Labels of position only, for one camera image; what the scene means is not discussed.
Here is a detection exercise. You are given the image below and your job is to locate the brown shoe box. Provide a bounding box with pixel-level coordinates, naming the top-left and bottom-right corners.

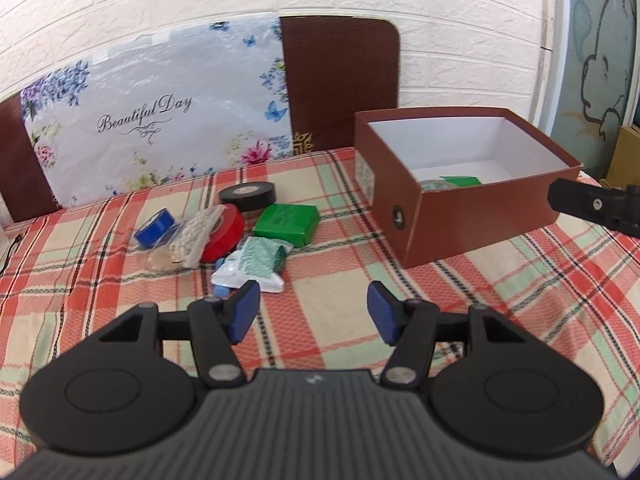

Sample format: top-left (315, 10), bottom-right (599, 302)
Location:
top-left (355, 106), bottom-right (582, 268)

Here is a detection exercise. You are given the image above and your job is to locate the green cardboard box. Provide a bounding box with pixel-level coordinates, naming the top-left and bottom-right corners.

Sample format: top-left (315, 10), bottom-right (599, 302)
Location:
top-left (253, 204), bottom-right (320, 248)

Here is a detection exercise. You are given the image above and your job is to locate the black tape roll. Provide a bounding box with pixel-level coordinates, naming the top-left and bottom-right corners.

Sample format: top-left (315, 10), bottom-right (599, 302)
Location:
top-left (218, 181), bottom-right (277, 212)

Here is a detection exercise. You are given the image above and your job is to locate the cartoon painted glass door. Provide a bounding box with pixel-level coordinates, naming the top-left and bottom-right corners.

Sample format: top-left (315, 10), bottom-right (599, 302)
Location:
top-left (551, 0), bottom-right (639, 179)

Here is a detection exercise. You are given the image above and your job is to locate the red tape roll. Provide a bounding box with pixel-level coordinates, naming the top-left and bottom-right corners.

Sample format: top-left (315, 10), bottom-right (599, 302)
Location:
top-left (200, 204), bottom-right (245, 263)

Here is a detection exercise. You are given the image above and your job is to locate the blue tape roll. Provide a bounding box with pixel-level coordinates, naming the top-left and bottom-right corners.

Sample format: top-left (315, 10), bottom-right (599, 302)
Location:
top-left (134, 208), bottom-right (177, 249)

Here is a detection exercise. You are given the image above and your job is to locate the red plaid bed sheet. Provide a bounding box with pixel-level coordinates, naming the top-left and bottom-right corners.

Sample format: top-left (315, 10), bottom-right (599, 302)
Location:
top-left (1, 148), bottom-right (639, 474)

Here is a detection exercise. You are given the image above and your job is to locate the cardboard boxes stack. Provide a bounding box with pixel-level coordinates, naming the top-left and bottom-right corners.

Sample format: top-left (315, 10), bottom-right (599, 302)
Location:
top-left (600, 125), bottom-right (640, 188)

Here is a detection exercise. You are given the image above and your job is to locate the black cable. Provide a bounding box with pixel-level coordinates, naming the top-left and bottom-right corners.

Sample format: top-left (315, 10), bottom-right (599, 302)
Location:
top-left (0, 233), bottom-right (24, 279)

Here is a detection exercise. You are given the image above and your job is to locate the bag of white beads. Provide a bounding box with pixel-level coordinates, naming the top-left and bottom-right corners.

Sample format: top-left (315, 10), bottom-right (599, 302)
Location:
top-left (146, 205), bottom-right (224, 272)

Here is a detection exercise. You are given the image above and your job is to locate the green white snack packet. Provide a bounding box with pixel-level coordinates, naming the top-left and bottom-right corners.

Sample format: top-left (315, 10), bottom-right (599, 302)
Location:
top-left (210, 236), bottom-right (293, 294)

